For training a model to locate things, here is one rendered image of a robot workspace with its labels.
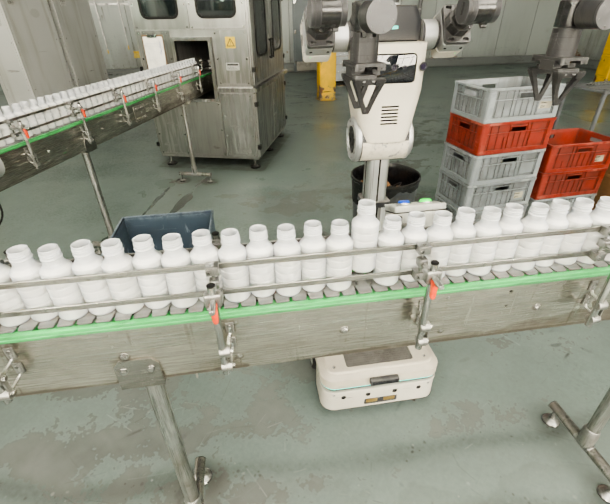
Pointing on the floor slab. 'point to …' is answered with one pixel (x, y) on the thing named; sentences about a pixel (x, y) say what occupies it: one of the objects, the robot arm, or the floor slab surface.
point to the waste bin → (390, 184)
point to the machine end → (221, 74)
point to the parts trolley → (602, 106)
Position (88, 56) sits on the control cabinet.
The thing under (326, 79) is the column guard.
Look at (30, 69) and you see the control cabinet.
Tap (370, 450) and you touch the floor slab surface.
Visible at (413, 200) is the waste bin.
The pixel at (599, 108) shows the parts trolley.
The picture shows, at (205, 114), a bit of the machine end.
